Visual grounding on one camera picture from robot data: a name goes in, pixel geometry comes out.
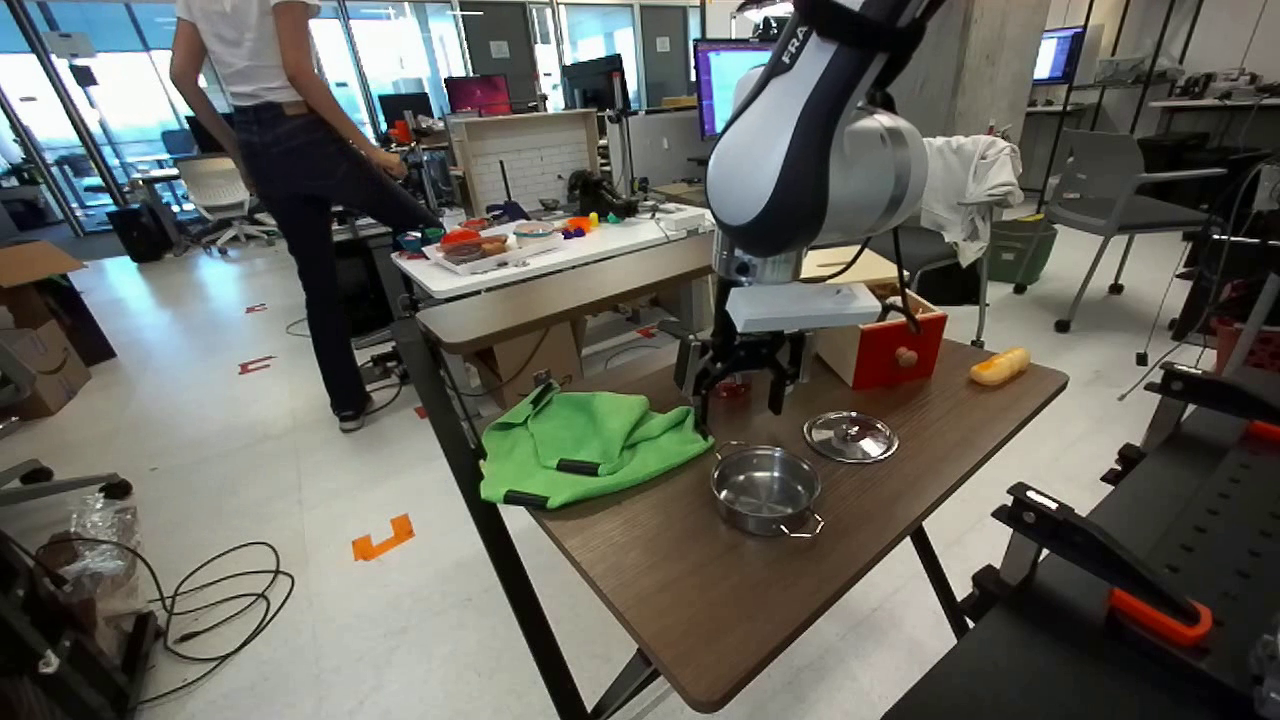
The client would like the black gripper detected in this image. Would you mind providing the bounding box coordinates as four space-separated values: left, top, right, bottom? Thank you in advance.
690 326 805 435

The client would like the green cloth with black tabs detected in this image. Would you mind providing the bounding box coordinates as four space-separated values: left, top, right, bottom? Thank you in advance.
480 385 712 512

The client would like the white and navy robot arm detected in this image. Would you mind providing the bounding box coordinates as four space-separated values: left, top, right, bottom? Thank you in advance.
687 0 944 428

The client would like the round steel pot lid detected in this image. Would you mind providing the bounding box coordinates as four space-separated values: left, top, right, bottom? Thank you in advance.
805 414 899 468

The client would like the white cluttered desk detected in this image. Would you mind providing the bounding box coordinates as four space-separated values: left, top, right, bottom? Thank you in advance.
395 203 712 299

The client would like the red and cream wooden box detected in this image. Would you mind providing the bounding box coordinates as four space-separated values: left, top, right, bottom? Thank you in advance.
799 250 947 391

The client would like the yellow bread roll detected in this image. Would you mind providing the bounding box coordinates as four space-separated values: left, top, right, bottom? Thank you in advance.
969 348 1033 389

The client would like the computer monitor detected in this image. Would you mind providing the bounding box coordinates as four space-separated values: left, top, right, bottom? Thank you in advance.
695 37 773 141

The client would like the grey office chair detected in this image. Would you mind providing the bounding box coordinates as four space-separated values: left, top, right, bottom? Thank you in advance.
1044 128 1220 332

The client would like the person in white shirt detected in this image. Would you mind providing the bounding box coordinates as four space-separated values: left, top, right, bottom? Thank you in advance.
169 0 438 432

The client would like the steel pot with handles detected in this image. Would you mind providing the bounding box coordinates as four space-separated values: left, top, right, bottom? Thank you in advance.
712 443 823 540

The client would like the orange-handled black clamp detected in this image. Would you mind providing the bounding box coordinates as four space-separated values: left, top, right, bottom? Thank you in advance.
997 485 1217 652

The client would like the black cable on floor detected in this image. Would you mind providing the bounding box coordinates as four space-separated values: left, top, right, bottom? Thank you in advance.
74 535 298 712

